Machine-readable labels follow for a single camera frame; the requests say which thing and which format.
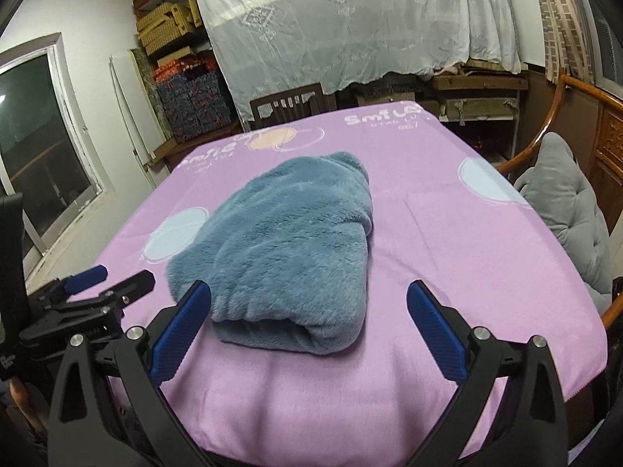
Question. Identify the plaid curtain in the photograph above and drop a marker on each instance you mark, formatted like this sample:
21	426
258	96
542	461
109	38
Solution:
559	19

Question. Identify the white framed window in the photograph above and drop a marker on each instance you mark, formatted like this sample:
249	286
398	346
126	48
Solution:
34	131

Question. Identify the white board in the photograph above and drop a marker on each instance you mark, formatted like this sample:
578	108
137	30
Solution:
129	107

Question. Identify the woven straw basket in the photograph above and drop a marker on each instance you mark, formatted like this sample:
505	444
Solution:
173	39
163	17

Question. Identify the low wooden table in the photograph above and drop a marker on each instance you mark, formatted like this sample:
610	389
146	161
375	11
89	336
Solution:
477	82

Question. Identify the pink printed tablecloth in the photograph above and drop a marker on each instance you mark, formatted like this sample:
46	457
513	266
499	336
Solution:
438	233

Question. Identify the row of orange boxes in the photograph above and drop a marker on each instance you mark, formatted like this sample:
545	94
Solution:
180	70

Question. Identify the blue fleece garment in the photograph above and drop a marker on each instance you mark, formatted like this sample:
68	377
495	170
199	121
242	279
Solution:
292	253

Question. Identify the wooden armchair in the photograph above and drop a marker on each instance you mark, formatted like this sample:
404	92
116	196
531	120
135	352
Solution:
608	146

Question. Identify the green patterned board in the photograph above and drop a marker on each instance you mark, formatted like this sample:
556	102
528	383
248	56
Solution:
146	87

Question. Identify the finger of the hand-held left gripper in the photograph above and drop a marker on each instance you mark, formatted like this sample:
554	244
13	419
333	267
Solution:
87	277
131	288

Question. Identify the wooden shelf unit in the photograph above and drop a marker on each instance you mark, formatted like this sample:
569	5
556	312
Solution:
209	143

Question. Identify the grey cushion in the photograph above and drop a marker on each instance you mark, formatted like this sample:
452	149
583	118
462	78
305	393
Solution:
559	194

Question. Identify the white lace cloth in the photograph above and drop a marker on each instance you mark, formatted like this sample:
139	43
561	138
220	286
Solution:
340	24

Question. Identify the stack of patterned boxes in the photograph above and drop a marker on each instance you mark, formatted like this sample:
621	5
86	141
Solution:
194	107

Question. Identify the dark wooden chair back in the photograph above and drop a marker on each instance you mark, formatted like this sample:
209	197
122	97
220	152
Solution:
287	95

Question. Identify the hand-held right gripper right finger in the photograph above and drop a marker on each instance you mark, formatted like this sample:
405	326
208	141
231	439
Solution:
438	335

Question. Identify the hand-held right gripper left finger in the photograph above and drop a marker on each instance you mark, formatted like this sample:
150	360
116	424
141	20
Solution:
180	335

